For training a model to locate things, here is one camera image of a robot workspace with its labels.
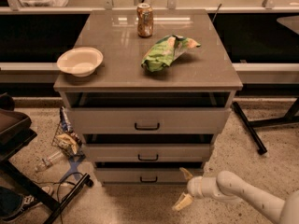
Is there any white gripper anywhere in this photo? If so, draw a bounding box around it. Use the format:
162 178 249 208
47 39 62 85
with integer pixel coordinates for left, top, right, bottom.
172 167 218 211

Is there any grey drawer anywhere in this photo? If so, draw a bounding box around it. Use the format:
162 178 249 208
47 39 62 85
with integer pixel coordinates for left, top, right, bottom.
67 108 231 134
83 144 211 162
94 169 186 185

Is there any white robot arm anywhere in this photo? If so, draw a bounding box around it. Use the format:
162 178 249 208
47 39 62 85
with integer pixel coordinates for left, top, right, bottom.
172 168 299 224

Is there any grey drawer cabinet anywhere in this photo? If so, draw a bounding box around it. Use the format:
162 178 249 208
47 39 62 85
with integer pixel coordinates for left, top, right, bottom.
54 10 242 175

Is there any green chip bag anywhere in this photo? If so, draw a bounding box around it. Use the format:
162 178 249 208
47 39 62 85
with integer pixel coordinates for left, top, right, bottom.
141 35 201 72

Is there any clear plastic bottle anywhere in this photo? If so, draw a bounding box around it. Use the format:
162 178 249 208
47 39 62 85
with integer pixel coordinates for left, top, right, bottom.
35 150 64 172

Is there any white bowl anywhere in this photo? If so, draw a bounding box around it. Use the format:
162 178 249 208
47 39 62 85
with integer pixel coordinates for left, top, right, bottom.
57 47 103 77

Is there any orange soda can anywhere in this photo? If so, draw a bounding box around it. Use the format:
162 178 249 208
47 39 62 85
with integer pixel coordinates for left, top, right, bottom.
136 3 153 37

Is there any sneaker shoe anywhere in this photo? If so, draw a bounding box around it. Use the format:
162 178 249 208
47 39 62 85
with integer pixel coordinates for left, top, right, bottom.
0 187 41 222

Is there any black floor cable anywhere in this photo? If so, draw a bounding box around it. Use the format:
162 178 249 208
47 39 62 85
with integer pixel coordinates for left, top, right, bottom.
34 171 85 224

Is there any black table leg frame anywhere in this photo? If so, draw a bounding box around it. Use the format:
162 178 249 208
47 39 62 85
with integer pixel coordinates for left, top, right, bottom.
232 98 299 155

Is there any wire basket with snacks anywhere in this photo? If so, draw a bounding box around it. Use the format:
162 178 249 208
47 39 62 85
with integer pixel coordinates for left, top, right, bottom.
53 106 83 157

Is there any black cart frame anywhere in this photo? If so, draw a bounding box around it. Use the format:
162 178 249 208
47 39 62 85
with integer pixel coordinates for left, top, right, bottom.
0 92 94 224

